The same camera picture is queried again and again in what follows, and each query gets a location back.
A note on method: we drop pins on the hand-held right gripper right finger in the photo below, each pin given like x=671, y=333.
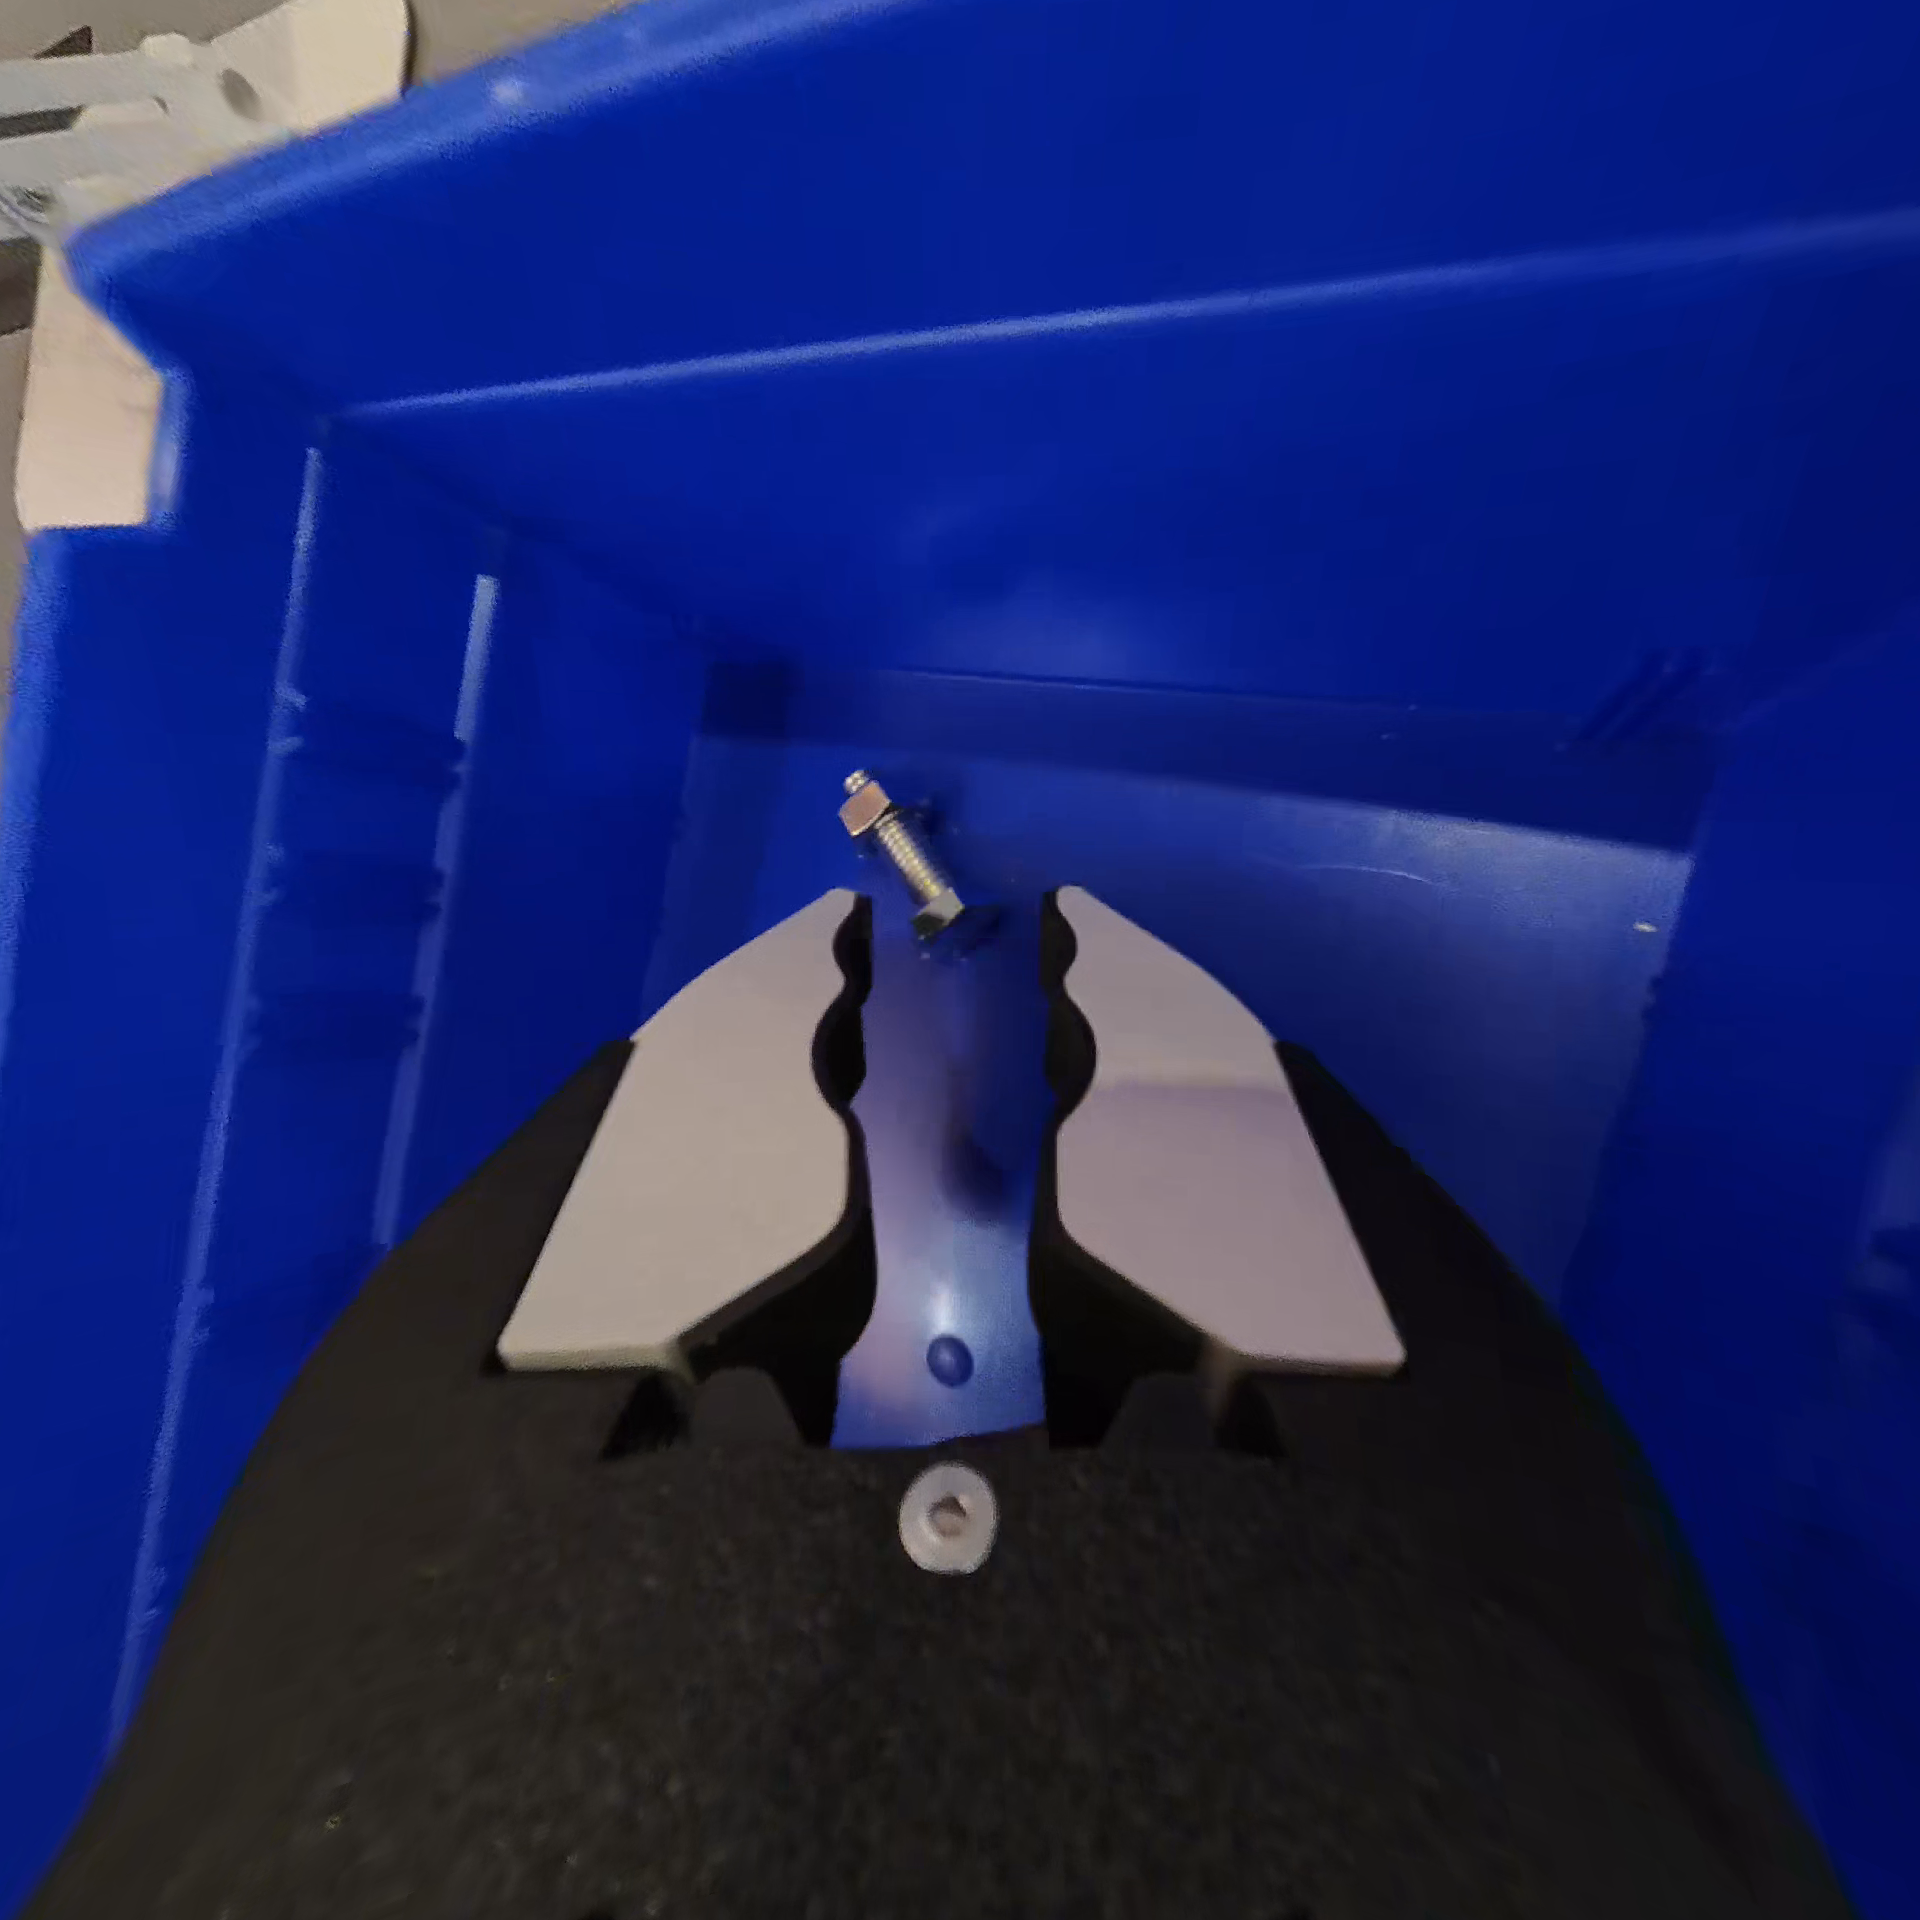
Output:
x=1215, y=1184

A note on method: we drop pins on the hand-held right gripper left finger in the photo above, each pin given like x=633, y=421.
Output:
x=690, y=1184

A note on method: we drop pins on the medium silver hex bolt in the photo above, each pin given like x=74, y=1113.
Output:
x=908, y=868

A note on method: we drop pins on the silver nut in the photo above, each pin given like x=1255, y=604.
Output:
x=863, y=820

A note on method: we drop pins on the blue plastic bin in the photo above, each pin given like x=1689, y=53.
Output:
x=1200, y=452

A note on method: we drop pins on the white document stand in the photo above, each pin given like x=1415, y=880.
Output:
x=89, y=436

